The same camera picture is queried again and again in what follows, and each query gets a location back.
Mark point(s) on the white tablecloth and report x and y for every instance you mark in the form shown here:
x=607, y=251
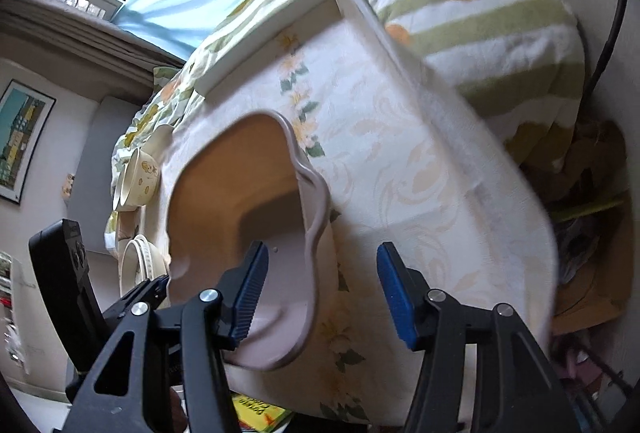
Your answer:
x=400, y=153

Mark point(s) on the framed houses poster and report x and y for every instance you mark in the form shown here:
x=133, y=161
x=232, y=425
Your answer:
x=22, y=143

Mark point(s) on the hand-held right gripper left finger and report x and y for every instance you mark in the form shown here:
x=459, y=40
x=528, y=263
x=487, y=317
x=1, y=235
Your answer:
x=252, y=293

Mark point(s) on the white bowl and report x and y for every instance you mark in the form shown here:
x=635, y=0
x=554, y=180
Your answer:
x=119, y=193

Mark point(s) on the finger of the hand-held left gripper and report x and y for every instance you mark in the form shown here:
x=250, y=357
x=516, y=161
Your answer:
x=145, y=293

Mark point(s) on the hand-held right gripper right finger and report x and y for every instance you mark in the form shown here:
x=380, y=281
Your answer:
x=395, y=293

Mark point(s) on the cream printed bowl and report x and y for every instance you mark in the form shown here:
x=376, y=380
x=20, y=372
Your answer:
x=144, y=173

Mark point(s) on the pink square bowl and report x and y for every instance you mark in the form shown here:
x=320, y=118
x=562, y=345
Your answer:
x=220, y=173

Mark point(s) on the grey headboard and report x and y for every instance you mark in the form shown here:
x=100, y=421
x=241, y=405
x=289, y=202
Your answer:
x=107, y=138

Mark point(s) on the brown curtain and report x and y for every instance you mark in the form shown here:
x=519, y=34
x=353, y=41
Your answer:
x=75, y=38

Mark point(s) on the floral striped blanket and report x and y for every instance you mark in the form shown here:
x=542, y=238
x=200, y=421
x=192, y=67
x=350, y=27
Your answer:
x=480, y=28

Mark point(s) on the yellow book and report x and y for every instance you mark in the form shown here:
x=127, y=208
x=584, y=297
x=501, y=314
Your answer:
x=260, y=413

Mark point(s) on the plain white plate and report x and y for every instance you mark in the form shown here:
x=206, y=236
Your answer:
x=145, y=253

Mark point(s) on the small plush toy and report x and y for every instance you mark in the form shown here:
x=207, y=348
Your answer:
x=68, y=185

